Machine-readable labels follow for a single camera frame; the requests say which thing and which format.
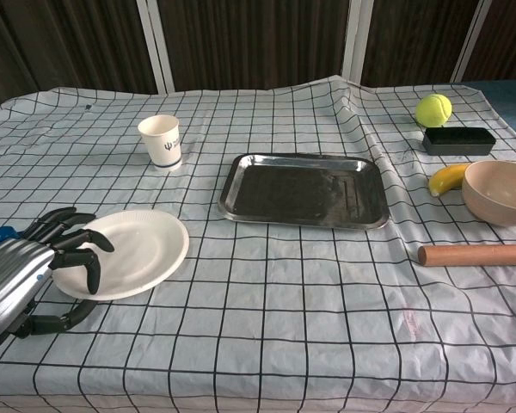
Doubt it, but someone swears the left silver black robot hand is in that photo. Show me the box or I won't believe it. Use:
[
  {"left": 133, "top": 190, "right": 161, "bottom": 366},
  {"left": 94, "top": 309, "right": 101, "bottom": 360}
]
[{"left": 0, "top": 206, "right": 115, "bottom": 350}]

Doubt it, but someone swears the white paper plate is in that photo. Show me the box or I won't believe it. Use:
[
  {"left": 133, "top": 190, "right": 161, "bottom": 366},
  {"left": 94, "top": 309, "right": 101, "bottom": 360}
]
[{"left": 52, "top": 209, "right": 190, "bottom": 301}]

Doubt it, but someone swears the white paper cup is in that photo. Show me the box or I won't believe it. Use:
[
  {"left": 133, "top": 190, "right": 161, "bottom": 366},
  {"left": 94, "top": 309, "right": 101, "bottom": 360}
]
[{"left": 137, "top": 114, "right": 183, "bottom": 172}]

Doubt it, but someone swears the beige bowl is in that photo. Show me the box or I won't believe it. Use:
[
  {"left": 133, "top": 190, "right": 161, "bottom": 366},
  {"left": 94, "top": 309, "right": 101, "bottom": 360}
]
[{"left": 461, "top": 160, "right": 516, "bottom": 228}]

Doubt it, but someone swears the rectangular metal tray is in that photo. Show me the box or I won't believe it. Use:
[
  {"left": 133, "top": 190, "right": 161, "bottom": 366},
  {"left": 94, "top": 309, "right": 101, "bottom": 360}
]
[{"left": 218, "top": 152, "right": 390, "bottom": 231}]

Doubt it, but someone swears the checkered light blue tablecloth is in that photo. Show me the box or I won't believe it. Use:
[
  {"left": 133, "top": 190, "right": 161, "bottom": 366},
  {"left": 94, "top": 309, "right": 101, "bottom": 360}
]
[{"left": 0, "top": 75, "right": 516, "bottom": 413}]

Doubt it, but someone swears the dark brown curtain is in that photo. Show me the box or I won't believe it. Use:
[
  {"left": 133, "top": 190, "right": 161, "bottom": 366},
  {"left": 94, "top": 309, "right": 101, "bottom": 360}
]
[{"left": 0, "top": 0, "right": 516, "bottom": 117}]

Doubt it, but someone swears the yellow banana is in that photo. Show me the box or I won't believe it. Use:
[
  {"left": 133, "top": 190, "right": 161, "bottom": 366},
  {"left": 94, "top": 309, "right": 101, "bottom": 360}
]
[{"left": 427, "top": 163, "right": 472, "bottom": 198}]

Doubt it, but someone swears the yellow-green tennis ball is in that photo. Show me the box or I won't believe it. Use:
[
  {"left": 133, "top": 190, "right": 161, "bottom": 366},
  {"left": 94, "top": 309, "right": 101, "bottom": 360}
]
[{"left": 415, "top": 93, "right": 453, "bottom": 128}]

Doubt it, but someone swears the black rectangular box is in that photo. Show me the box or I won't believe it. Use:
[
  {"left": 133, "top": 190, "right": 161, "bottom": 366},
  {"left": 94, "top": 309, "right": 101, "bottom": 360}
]
[{"left": 421, "top": 126, "right": 496, "bottom": 157}]

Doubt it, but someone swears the wooden rolling pin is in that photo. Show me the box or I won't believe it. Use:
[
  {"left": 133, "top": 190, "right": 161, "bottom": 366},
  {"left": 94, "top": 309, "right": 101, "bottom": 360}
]
[{"left": 417, "top": 243, "right": 516, "bottom": 268}]

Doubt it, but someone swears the blue table cover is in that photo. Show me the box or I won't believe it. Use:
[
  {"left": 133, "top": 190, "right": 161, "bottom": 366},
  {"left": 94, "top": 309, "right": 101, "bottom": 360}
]
[{"left": 451, "top": 79, "right": 516, "bottom": 151}]

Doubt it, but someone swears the white frame post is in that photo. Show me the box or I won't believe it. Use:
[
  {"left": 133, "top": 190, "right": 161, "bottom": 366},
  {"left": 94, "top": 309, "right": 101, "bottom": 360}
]
[
  {"left": 341, "top": 0, "right": 374, "bottom": 83},
  {"left": 451, "top": 0, "right": 492, "bottom": 83},
  {"left": 136, "top": 0, "right": 175, "bottom": 94}
]

